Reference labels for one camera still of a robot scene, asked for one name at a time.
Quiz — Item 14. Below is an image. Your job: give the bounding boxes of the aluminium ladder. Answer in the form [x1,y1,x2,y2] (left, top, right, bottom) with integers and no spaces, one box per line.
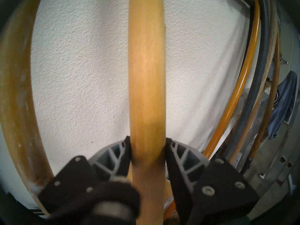
[244,0,300,199]

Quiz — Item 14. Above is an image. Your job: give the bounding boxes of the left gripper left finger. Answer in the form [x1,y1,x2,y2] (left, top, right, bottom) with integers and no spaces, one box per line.
[37,135,132,218]

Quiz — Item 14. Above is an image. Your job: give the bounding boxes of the thick pale wooden tool handle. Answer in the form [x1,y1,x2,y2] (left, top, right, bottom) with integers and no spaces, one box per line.
[229,0,279,167]

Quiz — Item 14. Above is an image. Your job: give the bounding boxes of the thick plain wooden dowel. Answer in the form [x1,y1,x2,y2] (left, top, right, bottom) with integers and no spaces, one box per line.
[128,0,167,225]

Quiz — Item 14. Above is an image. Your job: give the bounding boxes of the paint-speckled pole with threaded tip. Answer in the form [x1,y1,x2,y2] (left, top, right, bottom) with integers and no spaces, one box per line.
[0,0,55,218]

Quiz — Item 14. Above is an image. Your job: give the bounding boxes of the blue cloth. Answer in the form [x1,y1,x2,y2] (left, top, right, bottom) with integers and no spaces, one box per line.
[267,71,298,140]

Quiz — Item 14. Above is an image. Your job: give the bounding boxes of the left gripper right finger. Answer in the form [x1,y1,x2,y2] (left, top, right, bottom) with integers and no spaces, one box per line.
[165,137,260,225]

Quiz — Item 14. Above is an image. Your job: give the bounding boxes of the brown handle with black grip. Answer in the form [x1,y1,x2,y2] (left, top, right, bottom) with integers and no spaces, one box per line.
[241,32,281,173]

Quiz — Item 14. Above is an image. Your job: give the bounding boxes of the glossy orange rake handle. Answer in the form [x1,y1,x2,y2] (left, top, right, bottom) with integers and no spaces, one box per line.
[163,0,262,221]

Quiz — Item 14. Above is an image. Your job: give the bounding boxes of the blue shaft with grey grip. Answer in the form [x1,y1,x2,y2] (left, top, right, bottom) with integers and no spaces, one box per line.
[220,0,271,160]

